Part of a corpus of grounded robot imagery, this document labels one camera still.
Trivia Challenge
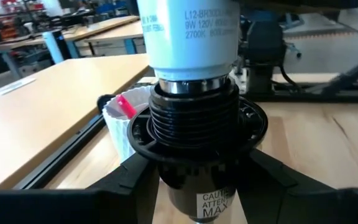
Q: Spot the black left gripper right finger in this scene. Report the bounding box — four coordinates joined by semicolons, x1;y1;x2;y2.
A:
236;149;358;224

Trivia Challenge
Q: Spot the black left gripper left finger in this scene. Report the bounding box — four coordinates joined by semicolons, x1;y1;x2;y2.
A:
0;152;160;224

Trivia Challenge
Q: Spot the wooden-base lamp stand black socket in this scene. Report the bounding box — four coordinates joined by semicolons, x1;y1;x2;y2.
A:
127;77;269;224

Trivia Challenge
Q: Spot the white light bulb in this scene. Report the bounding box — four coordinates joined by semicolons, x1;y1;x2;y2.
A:
136;0;241;95

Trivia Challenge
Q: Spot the light wood desk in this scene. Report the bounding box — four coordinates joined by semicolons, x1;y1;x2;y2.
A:
0;54;150;190

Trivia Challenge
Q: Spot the white textured cup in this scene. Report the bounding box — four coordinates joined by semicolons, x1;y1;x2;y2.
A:
102;85;154;164

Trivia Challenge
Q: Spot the pink stick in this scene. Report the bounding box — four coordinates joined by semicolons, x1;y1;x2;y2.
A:
116;94;138;119

